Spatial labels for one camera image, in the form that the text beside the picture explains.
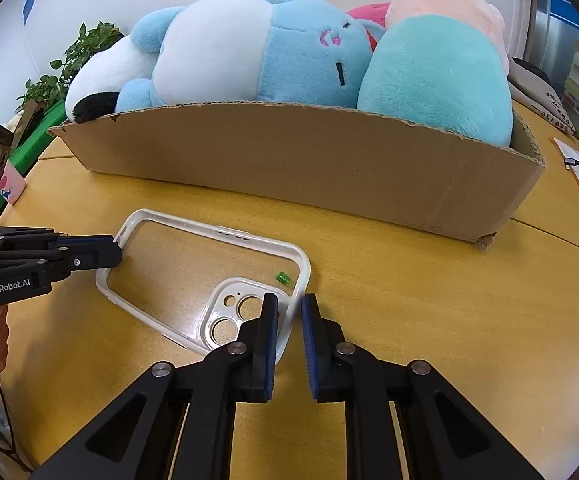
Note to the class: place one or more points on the green box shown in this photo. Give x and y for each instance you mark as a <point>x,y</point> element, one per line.
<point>28,151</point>

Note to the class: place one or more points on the teal pink plush toy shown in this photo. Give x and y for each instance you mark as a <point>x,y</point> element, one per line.
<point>442,64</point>

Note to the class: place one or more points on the grey white cloth bag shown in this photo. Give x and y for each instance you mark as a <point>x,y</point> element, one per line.
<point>534,93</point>

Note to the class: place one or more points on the pink plush bear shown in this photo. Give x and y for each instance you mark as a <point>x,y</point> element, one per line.
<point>375,13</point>

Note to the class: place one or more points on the clear white phone case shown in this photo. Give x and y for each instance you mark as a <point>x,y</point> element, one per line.
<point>196,284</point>

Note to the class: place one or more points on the cardboard box tray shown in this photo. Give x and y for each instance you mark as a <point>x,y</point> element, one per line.
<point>342,160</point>

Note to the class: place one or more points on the light blue plush toy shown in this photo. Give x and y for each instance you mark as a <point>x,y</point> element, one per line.
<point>287,51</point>

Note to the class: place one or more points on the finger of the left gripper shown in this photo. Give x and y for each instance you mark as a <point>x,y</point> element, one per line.
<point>92,257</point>
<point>64,240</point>

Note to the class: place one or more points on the panda plush toy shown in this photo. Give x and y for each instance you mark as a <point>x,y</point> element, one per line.
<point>93,92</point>

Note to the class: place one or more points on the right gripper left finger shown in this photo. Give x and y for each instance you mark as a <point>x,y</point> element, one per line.
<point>176,422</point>

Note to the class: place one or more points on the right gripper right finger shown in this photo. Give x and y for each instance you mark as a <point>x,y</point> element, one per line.
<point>402,421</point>

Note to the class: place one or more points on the green potted plant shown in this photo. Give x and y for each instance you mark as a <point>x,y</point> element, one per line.
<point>50,89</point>

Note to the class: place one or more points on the pink card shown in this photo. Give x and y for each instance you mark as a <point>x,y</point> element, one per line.
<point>12,184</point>

